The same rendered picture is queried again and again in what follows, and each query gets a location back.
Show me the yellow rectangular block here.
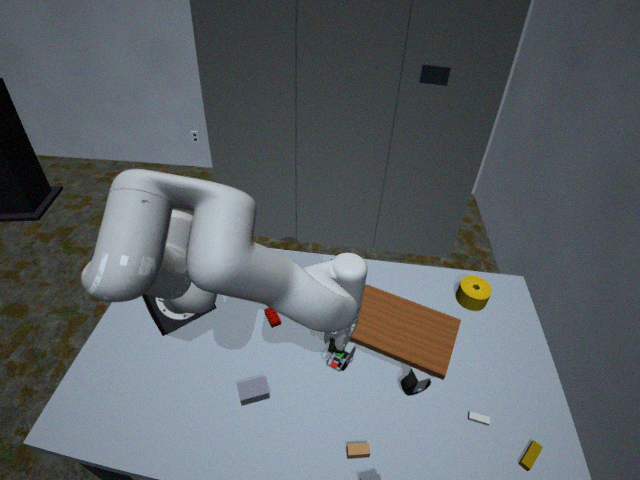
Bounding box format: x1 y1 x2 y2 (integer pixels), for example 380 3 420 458
518 440 543 472

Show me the red toy brick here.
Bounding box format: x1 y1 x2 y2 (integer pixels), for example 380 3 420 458
264 308 281 328

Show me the tan wooden bar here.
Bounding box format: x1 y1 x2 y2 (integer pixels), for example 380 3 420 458
346 443 371 459

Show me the yellow cylinder with center hole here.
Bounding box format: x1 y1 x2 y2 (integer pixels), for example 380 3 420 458
456 275 492 311

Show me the wooden dolly with black caster wheels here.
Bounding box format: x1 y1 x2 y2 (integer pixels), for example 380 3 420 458
326 284 461 395

